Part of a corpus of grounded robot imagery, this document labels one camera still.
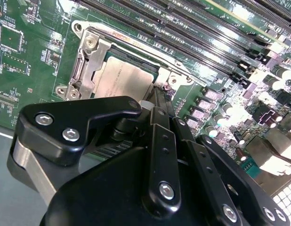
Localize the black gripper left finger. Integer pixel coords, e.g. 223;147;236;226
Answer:
6;87;183;214

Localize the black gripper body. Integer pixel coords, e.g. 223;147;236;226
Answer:
39;116;224;226

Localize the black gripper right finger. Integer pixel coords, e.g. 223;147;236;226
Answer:
164;89;291;226

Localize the silver CPU chip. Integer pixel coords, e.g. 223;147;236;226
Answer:
91;50;160;104

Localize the metal socket cover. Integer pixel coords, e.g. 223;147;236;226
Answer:
78;29;193;101

